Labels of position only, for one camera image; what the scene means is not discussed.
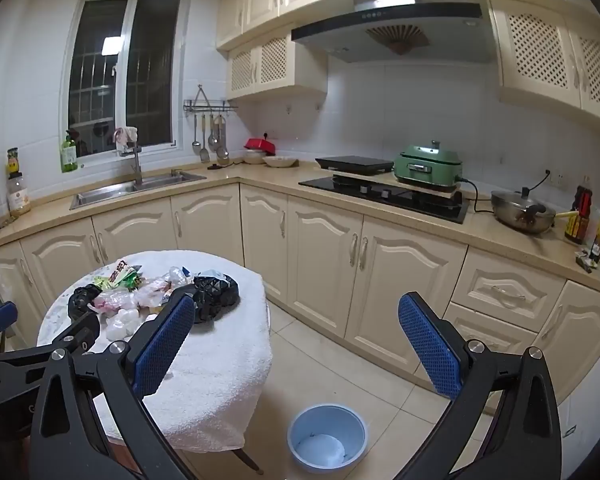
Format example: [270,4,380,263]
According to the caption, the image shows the glass jar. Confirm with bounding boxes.
[6,172,32,217]

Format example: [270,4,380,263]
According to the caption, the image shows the cream lattice wall cabinet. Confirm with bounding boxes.
[225,35,330,102]
[487,0,600,130]

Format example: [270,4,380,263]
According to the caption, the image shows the white crumpled paper wad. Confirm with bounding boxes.
[104,308,142,344]

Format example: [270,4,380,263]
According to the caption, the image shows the metal utensil rack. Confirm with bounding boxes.
[182,84,240,116]

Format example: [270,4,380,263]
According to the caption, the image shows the steel faucet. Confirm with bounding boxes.
[122,142,146,186]

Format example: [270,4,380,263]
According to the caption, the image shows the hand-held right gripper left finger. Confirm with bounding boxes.
[27,291,199,480]

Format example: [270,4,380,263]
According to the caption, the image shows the large black plastic bag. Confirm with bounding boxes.
[192,270,241,324]

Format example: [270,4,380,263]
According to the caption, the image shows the kitchen window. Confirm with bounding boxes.
[60,0,192,164]

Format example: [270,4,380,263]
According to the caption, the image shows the wooden board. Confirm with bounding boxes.
[332,172,462,197]

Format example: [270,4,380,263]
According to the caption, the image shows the steel spatula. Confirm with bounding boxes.
[199,114,211,164]

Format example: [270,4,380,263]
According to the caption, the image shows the crumpled clear plastic bag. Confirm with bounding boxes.
[132,266,194,310]

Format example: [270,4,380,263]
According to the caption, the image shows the black range hood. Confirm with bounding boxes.
[290,0,499,65]

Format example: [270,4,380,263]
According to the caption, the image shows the steel wok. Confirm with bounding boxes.
[490,187,581,235]

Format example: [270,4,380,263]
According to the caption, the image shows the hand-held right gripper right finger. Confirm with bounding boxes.
[397,292,563,480]

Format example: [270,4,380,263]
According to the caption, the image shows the clear plastic bag red print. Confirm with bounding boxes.
[93,290,137,317]

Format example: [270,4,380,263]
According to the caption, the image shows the black power cord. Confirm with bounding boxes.
[455,175,497,216]

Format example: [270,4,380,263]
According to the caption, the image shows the black gas hob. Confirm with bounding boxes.
[298,175,471,225]

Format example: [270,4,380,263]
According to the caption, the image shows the cream base cabinets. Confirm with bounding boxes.
[0,180,600,411]

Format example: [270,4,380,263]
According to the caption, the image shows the dark sauce bottle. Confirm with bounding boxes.
[563,185,594,246]

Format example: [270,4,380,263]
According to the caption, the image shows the blue plastic wastebasket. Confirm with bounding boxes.
[286,404,369,471]

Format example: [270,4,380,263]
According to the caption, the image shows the pink white cloth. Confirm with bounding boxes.
[113,125,140,154]

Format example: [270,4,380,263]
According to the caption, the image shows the white green red packet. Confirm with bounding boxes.
[105,259,146,289]

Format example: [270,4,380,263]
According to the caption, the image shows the cream cabinet drawer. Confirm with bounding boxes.
[442,302,540,359]
[450,250,567,334]

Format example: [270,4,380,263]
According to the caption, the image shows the green electric cooker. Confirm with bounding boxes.
[393,140,465,187]

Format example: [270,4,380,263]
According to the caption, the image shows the green dish soap bottle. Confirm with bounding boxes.
[59,129,80,174]

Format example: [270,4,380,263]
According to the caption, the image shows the black induction cooktop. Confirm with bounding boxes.
[314,154,396,176]

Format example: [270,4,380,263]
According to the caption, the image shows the steel sink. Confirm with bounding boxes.
[69,169,209,211]

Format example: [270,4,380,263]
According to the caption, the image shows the round table with white towel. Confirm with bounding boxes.
[36,250,274,454]

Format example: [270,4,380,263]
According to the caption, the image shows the small black plastic bag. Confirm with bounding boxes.
[68,284,104,322]

